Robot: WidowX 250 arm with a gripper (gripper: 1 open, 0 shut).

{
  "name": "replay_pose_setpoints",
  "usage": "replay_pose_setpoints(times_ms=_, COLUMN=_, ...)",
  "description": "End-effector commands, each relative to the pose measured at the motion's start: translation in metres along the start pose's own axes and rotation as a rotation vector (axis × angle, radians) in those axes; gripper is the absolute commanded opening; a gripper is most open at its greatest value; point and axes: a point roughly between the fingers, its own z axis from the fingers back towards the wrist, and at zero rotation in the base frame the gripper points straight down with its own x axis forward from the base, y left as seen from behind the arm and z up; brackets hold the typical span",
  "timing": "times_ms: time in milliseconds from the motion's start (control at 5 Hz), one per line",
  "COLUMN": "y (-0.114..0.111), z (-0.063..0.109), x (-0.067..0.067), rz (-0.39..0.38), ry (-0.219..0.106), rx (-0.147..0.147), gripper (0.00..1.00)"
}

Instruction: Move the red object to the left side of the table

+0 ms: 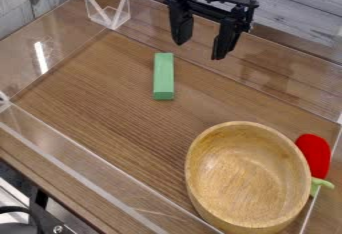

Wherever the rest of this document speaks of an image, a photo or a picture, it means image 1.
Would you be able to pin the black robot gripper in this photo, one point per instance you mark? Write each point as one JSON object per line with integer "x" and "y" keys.
{"x": 238, "y": 10}

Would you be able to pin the red plush pepper toy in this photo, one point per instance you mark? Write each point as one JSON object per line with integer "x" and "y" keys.
{"x": 316, "y": 152}

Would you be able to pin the green rectangular block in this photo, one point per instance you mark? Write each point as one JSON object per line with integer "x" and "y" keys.
{"x": 163, "y": 76}

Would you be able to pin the clear acrylic tray walls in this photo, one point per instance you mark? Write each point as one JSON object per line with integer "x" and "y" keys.
{"x": 85, "y": 133}

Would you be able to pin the wooden bowl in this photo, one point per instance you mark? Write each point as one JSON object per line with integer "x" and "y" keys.
{"x": 247, "y": 178}

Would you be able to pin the black metal table leg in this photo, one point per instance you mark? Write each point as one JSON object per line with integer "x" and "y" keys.
{"x": 51, "y": 224}

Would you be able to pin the clear acrylic corner bracket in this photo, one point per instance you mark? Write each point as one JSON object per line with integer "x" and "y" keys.
{"x": 108, "y": 16}

